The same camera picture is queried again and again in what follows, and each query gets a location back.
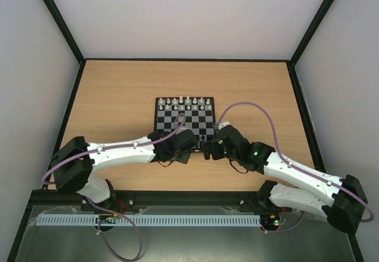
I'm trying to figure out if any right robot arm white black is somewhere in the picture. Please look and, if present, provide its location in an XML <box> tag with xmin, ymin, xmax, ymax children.
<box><xmin>201</xmin><ymin>123</ymin><xmax>368</xmax><ymax>234</ymax></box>

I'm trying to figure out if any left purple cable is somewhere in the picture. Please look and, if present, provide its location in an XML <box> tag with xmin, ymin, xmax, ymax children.
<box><xmin>41</xmin><ymin>114</ymin><xmax>143</xmax><ymax>260</ymax></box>

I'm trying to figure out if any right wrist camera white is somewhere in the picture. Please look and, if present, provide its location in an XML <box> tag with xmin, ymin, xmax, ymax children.
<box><xmin>218</xmin><ymin>121</ymin><xmax>230</xmax><ymax>130</ymax></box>

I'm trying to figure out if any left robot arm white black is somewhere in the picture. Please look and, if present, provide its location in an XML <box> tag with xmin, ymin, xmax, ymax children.
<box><xmin>52</xmin><ymin>127</ymin><xmax>198</xmax><ymax>203</ymax></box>

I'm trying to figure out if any black aluminium rail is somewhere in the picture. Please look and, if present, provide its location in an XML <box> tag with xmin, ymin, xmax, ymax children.
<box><xmin>29</xmin><ymin>190</ymin><xmax>282</xmax><ymax>215</ymax></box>

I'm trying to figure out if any black and white chessboard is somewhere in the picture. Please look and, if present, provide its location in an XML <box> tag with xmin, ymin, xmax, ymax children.
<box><xmin>154</xmin><ymin>96</ymin><xmax>216</xmax><ymax>152</ymax></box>

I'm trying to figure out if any light blue cable duct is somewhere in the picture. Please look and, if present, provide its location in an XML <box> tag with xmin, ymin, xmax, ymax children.
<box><xmin>36</xmin><ymin>214</ymin><xmax>261</xmax><ymax>227</ymax></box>

